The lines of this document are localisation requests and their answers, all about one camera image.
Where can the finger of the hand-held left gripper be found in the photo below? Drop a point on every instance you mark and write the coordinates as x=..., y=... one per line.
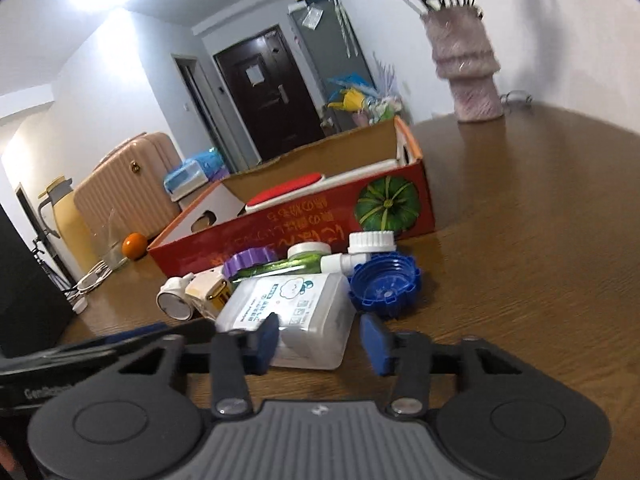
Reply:
x=140, y=332

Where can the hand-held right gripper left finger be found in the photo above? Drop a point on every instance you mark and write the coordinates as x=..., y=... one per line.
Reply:
x=267, y=342

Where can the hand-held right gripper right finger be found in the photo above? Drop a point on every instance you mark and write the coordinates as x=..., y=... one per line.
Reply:
x=375, y=345

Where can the clear labelled plastic bottle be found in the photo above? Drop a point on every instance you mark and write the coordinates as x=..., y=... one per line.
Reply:
x=300, y=310

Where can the green spray bottle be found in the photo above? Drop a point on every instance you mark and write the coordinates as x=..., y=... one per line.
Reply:
x=270, y=267

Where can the red cardboard box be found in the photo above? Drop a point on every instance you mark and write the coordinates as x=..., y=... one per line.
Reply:
x=300, y=220

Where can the white round gadget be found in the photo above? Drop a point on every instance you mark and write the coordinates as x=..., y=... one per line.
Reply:
x=175, y=300

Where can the large blue ribbed cap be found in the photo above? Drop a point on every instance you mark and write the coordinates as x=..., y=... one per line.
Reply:
x=385, y=285

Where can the small white round puck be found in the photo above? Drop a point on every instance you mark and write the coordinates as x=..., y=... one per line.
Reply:
x=80, y=305

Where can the white and gold charger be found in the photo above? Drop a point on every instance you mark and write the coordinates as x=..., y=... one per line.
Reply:
x=207, y=292

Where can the clear drinking glass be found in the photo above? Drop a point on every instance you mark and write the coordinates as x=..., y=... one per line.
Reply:
x=111, y=255

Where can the purple scalloped cap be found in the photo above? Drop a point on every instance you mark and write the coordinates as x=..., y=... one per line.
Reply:
x=245, y=262

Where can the orange fruit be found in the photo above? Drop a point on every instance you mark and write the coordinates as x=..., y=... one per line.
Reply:
x=135, y=246

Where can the black monitor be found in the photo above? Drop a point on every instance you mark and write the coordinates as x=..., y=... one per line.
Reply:
x=25, y=285

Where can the white round lid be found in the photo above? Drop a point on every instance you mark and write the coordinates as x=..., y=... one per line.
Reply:
x=307, y=250

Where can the white ribbed bottle cap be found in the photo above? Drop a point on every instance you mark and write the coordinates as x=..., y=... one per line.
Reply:
x=371, y=241

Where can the yellow thermos jug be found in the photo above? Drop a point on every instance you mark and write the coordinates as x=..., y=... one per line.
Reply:
x=65, y=225

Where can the peach hard-shell suitcase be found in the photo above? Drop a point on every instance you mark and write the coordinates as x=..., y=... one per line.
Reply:
x=125, y=190

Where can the blue tissue pack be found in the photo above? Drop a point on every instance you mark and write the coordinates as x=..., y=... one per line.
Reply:
x=192, y=172

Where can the dark brown entrance door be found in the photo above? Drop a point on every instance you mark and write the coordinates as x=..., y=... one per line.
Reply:
x=280, y=120

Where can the grey side door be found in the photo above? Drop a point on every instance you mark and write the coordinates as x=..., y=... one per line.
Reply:
x=200, y=105

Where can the colourful toy pile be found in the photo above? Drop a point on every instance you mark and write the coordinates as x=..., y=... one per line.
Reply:
x=355, y=100

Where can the grey refrigerator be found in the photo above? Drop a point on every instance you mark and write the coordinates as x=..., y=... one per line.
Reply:
x=330, y=55

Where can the pink ribbed vase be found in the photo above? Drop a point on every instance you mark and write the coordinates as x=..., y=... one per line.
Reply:
x=465, y=60

